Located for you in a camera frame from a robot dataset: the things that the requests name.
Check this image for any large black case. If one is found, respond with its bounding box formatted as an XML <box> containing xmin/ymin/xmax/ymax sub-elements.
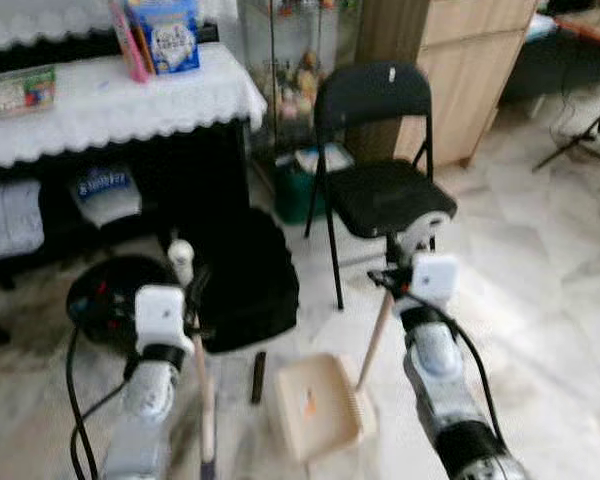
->
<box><xmin>174</xmin><ymin>206</ymin><xmax>302</xmax><ymax>354</ymax></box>

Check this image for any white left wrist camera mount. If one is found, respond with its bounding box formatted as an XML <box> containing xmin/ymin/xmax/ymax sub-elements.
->
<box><xmin>134</xmin><ymin>284</ymin><xmax>197</xmax><ymax>352</ymax></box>

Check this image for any light wooden cabinet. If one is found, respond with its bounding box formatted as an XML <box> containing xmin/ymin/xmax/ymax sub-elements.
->
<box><xmin>354</xmin><ymin>0</ymin><xmax>540</xmax><ymax>170</ymax></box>

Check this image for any beige broom with white knob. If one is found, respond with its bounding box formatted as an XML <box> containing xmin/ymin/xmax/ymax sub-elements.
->
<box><xmin>166</xmin><ymin>237</ymin><xmax>222</xmax><ymax>480</ymax></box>

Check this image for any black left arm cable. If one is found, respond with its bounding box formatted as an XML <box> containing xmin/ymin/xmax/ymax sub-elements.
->
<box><xmin>64</xmin><ymin>324</ymin><xmax>142</xmax><ymax>480</ymax></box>

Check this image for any green bin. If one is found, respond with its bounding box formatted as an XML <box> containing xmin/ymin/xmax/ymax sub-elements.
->
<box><xmin>271</xmin><ymin>144</ymin><xmax>357</xmax><ymax>227</ymax></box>

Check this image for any black round bucket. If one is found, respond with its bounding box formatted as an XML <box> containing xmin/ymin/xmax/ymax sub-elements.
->
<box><xmin>64</xmin><ymin>254</ymin><xmax>182</xmax><ymax>352</ymax></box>

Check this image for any pink pack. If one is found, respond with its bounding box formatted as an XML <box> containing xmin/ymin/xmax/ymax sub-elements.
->
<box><xmin>106</xmin><ymin>0</ymin><xmax>150</xmax><ymax>84</ymax></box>

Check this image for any brown desk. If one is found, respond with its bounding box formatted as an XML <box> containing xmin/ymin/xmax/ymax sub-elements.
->
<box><xmin>539</xmin><ymin>0</ymin><xmax>600</xmax><ymax>52</ymax></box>

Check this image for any colourful picture book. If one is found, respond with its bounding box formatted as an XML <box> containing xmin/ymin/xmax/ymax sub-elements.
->
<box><xmin>0</xmin><ymin>64</ymin><xmax>59</xmax><ymax>120</ymax></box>

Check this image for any glass cabinet with toys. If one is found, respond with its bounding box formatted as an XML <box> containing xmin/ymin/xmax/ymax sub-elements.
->
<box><xmin>237</xmin><ymin>0</ymin><xmax>362</xmax><ymax>162</ymax></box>

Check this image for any white bag with blue label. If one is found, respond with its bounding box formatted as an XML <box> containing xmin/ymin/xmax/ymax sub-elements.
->
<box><xmin>71</xmin><ymin>164</ymin><xmax>144</xmax><ymax>230</ymax></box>

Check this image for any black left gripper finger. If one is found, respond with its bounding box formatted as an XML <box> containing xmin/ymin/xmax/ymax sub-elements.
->
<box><xmin>184</xmin><ymin>265</ymin><xmax>212</xmax><ymax>318</ymax></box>

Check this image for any narrow white lace cloth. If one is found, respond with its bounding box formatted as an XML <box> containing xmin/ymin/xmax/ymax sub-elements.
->
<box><xmin>0</xmin><ymin>0</ymin><xmax>243</xmax><ymax>53</ymax></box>

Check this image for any dark brown flat bar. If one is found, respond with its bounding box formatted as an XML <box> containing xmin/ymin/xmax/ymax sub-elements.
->
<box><xmin>250</xmin><ymin>349</ymin><xmax>268</xmax><ymax>406</ymax></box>

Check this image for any pale grey folded bag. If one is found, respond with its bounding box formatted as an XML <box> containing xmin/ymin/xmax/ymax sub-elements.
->
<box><xmin>0</xmin><ymin>179</ymin><xmax>47</xmax><ymax>262</ymax></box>

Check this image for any black tripod stand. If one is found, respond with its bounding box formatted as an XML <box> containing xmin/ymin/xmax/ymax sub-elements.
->
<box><xmin>534</xmin><ymin>64</ymin><xmax>600</xmax><ymax>217</ymax></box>

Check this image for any beige long-handled dustpan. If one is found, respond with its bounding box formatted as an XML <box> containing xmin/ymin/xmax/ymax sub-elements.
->
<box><xmin>269</xmin><ymin>211</ymin><xmax>454</xmax><ymax>464</ymax></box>

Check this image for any black folding chair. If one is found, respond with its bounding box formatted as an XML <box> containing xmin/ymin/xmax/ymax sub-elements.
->
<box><xmin>304</xmin><ymin>61</ymin><xmax>460</xmax><ymax>312</ymax></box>

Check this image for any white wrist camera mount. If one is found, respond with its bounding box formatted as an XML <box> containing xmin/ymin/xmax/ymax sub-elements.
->
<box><xmin>407</xmin><ymin>252</ymin><xmax>460</xmax><ymax>310</ymax></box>
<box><xmin>134</xmin><ymin>284</ymin><xmax>197</xmax><ymax>352</ymax></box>

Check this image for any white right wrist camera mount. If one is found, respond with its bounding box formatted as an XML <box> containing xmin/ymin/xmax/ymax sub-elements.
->
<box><xmin>407</xmin><ymin>252</ymin><xmax>460</xmax><ymax>310</ymax></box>

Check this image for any blue printed box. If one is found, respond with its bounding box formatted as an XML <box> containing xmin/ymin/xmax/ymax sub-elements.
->
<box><xmin>124</xmin><ymin>0</ymin><xmax>202</xmax><ymax>77</ymax></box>

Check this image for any black table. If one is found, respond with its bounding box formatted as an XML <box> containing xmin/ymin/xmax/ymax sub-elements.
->
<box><xmin>0</xmin><ymin>40</ymin><xmax>257</xmax><ymax>347</ymax></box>

